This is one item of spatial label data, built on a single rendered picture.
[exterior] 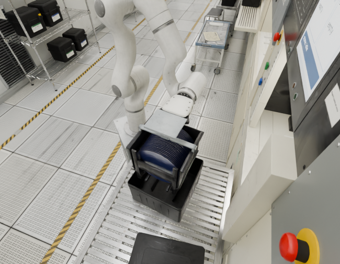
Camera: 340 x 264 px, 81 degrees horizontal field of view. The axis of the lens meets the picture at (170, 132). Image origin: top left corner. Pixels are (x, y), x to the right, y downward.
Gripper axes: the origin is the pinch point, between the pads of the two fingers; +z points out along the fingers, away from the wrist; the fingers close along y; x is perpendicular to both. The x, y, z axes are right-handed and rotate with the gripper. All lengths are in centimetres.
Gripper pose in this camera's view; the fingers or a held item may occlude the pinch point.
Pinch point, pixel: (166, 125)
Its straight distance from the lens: 71.0
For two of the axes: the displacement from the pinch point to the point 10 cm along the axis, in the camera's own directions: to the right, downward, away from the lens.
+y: -9.0, -3.4, 2.8
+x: 0.1, -6.5, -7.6
